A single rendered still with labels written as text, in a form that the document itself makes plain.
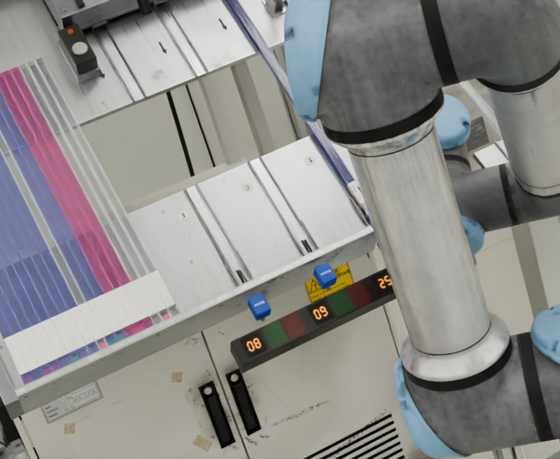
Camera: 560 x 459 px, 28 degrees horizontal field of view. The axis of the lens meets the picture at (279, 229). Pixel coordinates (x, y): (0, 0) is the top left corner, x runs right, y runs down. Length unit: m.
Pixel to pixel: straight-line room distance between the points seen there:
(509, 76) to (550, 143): 0.17
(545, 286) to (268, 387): 0.52
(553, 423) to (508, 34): 0.42
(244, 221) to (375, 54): 0.77
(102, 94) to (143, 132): 1.77
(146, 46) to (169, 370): 0.56
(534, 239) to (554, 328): 0.79
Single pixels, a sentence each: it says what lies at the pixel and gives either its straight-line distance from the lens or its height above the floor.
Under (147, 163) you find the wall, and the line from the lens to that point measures 3.64.
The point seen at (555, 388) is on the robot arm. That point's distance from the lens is 1.20.
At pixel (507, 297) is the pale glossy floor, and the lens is 3.02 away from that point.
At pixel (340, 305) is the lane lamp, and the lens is 1.68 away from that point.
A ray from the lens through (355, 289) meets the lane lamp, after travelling 1.69.
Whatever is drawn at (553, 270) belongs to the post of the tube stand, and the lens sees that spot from 2.04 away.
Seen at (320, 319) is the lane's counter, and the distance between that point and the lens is 1.67.
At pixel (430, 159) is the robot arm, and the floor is 1.01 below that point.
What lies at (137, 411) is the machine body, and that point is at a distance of 2.02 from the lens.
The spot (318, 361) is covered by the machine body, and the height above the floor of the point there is 0.40.
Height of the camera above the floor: 1.37
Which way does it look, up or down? 20 degrees down
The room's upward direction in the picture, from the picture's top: 18 degrees counter-clockwise
